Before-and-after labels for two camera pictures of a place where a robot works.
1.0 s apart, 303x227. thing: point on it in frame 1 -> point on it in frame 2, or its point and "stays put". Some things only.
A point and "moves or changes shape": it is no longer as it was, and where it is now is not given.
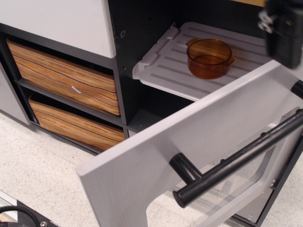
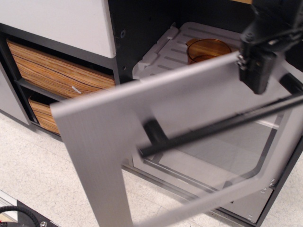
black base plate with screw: x=23 y=220 stays put
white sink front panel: x=84 y=24 stays put
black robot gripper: x=285 y=21 -> x=276 y=24
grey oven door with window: x=134 y=186 moves or changes shape
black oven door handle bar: x=197 y=182 -> x=291 y=89
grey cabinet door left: x=10 y=101 stays put
